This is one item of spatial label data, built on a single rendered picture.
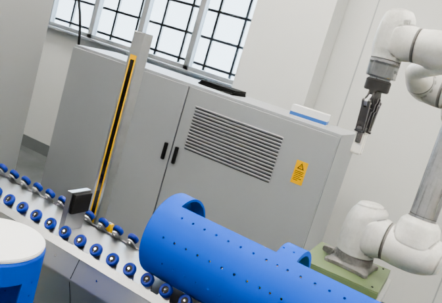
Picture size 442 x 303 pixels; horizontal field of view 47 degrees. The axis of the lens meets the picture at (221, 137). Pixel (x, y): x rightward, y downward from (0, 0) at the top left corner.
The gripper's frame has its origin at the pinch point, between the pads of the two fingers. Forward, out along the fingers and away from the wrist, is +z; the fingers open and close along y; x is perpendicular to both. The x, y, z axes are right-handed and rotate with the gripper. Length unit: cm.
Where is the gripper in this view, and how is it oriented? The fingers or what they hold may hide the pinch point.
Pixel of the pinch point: (358, 142)
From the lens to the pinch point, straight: 162.3
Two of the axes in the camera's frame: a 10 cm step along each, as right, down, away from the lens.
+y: 5.4, 0.1, 8.4
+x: -8.0, -3.1, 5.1
